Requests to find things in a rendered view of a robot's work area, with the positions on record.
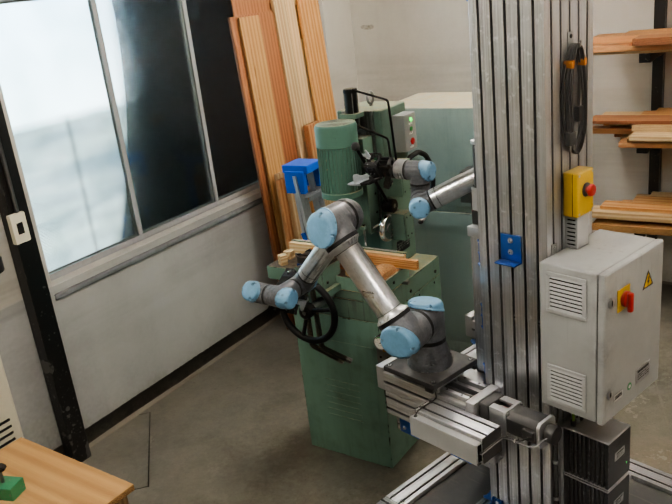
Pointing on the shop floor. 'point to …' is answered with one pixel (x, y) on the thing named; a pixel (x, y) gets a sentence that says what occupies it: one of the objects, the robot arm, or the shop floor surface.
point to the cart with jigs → (54, 478)
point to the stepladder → (296, 173)
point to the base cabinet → (352, 391)
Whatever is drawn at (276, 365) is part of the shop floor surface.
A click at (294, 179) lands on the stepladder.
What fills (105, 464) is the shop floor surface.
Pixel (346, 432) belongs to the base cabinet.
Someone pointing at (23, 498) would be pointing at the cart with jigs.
